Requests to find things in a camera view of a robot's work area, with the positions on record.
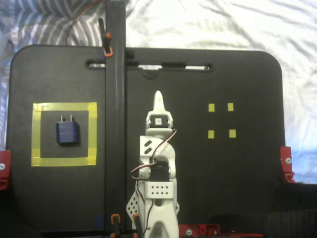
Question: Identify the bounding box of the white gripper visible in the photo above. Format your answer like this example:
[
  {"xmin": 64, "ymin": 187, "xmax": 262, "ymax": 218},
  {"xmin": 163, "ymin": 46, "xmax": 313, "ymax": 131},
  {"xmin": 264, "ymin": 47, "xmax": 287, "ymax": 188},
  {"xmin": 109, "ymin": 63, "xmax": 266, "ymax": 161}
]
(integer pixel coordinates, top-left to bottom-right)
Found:
[{"xmin": 144, "ymin": 90, "xmax": 175, "ymax": 131}]

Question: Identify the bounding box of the blue charger plug block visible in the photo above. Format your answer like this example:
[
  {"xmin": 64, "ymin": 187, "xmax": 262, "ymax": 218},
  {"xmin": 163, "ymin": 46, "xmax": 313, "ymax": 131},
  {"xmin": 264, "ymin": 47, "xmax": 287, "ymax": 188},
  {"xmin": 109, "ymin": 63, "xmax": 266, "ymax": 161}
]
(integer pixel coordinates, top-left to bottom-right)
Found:
[{"xmin": 55, "ymin": 114, "xmax": 81, "ymax": 147}]

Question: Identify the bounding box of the black flat bar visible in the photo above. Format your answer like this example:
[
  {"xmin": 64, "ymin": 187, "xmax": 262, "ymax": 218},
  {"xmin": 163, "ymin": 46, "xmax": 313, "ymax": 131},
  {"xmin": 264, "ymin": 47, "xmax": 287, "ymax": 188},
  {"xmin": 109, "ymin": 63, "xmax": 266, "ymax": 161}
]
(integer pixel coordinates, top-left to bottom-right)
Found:
[{"xmin": 105, "ymin": 0, "xmax": 127, "ymax": 233}]

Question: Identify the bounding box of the orange black bar clamp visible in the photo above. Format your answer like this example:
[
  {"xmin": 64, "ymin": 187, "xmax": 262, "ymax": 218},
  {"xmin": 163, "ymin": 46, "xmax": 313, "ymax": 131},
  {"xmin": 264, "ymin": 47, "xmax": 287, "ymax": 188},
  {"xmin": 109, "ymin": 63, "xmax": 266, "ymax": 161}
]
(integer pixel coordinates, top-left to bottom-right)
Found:
[
  {"xmin": 132, "ymin": 214, "xmax": 144, "ymax": 238},
  {"xmin": 110, "ymin": 214, "xmax": 122, "ymax": 238},
  {"xmin": 98, "ymin": 18, "xmax": 114, "ymax": 58}
]

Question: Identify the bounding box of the white bed sheet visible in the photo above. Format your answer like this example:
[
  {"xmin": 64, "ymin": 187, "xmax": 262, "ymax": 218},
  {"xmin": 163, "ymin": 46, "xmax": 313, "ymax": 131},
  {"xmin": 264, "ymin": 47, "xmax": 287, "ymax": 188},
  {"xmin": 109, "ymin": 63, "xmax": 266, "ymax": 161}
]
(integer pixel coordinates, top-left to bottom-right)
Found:
[{"xmin": 125, "ymin": 0, "xmax": 317, "ymax": 184}]

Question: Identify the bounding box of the yellow tape square outline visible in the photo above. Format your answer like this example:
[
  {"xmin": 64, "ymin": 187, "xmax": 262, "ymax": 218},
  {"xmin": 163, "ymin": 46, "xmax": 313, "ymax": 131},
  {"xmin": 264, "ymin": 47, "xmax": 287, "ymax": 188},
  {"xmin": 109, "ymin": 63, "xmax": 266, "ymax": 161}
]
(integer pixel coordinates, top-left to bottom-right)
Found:
[{"xmin": 31, "ymin": 102, "xmax": 98, "ymax": 167}]

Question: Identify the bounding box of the grey striped blanket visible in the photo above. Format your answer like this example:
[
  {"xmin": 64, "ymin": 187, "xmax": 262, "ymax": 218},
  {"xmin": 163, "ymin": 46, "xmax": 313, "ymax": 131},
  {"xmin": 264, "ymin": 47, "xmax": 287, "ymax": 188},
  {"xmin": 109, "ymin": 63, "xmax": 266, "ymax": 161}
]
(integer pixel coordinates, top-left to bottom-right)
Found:
[{"xmin": 0, "ymin": 0, "xmax": 107, "ymax": 152}]

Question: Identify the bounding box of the thin red cable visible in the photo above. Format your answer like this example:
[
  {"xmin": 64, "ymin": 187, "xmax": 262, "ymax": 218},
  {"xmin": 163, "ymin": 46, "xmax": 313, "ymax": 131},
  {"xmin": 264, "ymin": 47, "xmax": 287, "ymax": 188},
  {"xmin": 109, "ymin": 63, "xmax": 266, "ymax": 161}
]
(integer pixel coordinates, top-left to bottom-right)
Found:
[{"xmin": 64, "ymin": 0, "xmax": 107, "ymax": 47}]

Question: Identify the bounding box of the red base bracket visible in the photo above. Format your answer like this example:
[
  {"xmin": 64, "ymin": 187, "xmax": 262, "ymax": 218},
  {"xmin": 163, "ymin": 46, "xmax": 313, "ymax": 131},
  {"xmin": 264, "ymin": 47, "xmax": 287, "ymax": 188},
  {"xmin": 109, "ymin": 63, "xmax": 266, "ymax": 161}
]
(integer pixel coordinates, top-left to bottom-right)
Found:
[{"xmin": 178, "ymin": 224, "xmax": 221, "ymax": 237}]

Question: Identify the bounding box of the red corner bracket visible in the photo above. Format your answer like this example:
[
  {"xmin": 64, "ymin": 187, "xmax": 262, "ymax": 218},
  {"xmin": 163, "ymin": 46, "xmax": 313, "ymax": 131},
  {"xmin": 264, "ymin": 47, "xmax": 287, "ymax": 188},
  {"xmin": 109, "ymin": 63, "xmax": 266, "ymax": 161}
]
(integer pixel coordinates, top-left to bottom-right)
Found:
[
  {"xmin": 0, "ymin": 149, "xmax": 12, "ymax": 191},
  {"xmin": 279, "ymin": 146, "xmax": 296, "ymax": 183}
]

